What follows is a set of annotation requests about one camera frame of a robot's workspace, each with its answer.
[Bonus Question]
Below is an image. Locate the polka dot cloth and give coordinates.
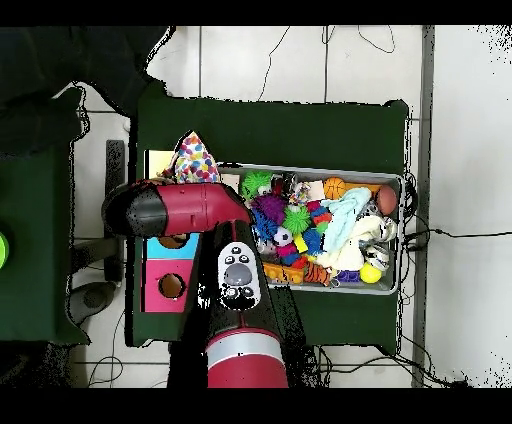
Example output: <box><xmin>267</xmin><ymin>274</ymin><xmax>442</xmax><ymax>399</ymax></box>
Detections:
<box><xmin>161</xmin><ymin>130</ymin><xmax>222</xmax><ymax>185</ymax></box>

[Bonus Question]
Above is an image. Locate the shallow mesh toy bin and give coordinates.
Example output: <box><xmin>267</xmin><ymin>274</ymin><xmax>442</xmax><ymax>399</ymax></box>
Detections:
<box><xmin>217</xmin><ymin>161</ymin><xmax>404</xmax><ymax>296</ymax></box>

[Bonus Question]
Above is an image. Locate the wooden box with three holes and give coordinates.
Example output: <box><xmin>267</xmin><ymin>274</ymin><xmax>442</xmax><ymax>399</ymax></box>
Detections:
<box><xmin>142</xmin><ymin>149</ymin><xmax>201</xmax><ymax>314</ymax></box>

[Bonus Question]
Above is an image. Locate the purple spiky ball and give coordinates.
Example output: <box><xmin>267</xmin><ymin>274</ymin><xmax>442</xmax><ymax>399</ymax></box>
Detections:
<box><xmin>252</xmin><ymin>194</ymin><xmax>287</xmax><ymax>223</ymax></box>

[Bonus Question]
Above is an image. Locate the small soccer ball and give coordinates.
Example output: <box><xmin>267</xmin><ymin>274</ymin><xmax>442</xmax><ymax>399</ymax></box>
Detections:
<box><xmin>272</xmin><ymin>226</ymin><xmax>293</xmax><ymax>248</ymax></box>

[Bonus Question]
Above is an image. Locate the orange toy basketball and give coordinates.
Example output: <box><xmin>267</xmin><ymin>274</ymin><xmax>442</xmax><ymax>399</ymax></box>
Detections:
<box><xmin>322</xmin><ymin>176</ymin><xmax>348</xmax><ymax>200</ymax></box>

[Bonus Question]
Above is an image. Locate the dark green tablecloth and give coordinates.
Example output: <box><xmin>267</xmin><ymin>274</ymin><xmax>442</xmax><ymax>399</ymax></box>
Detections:
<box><xmin>125</xmin><ymin>81</ymin><xmax>411</xmax><ymax>348</ymax></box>

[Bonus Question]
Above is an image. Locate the light blue cloth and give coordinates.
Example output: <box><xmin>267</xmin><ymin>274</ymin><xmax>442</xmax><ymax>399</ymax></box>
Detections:
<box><xmin>320</xmin><ymin>186</ymin><xmax>373</xmax><ymax>254</ymax></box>

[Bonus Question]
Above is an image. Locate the cream knitted cloth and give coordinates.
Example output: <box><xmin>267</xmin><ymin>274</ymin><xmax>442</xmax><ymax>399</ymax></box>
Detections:
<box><xmin>315</xmin><ymin>214</ymin><xmax>387</xmax><ymax>272</ymax></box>

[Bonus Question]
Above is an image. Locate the yellow tennis ball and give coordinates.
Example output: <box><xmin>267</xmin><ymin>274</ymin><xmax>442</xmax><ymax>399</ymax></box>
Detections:
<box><xmin>359</xmin><ymin>262</ymin><xmax>383</xmax><ymax>285</ymax></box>

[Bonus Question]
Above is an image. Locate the brown toy football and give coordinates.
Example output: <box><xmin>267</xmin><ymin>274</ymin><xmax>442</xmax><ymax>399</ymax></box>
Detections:
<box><xmin>375</xmin><ymin>184</ymin><xmax>398</xmax><ymax>217</ymax></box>

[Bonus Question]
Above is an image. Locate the black upright bar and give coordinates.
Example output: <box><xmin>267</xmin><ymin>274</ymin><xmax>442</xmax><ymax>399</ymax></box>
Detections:
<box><xmin>104</xmin><ymin>139</ymin><xmax>126</xmax><ymax>283</ymax></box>

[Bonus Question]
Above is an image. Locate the grey floor base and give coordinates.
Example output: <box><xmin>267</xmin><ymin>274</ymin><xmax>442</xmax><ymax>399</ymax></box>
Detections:
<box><xmin>67</xmin><ymin>281</ymin><xmax>118</xmax><ymax>325</ymax></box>

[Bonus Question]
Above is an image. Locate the green cloth side table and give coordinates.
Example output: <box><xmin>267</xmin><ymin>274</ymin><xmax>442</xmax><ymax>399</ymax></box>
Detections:
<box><xmin>0</xmin><ymin>85</ymin><xmax>91</xmax><ymax>345</ymax></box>

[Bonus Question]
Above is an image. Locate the person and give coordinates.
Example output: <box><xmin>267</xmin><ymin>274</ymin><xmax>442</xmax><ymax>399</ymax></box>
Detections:
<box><xmin>0</xmin><ymin>25</ymin><xmax>177</xmax><ymax>157</ymax></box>

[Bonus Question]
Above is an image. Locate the blue stringy ball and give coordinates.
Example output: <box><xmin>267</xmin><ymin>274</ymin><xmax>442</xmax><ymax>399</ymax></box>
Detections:
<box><xmin>251</xmin><ymin>207</ymin><xmax>279</xmax><ymax>243</ymax></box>

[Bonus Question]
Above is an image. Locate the green stringy ball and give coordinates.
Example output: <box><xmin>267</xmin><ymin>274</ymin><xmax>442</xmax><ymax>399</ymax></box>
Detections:
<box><xmin>240</xmin><ymin>170</ymin><xmax>274</xmax><ymax>200</ymax></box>
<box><xmin>282</xmin><ymin>205</ymin><xmax>312</xmax><ymax>236</ymax></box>

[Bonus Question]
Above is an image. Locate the black cable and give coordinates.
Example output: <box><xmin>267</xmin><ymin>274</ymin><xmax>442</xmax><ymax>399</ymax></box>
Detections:
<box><xmin>401</xmin><ymin>226</ymin><xmax>512</xmax><ymax>243</ymax></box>

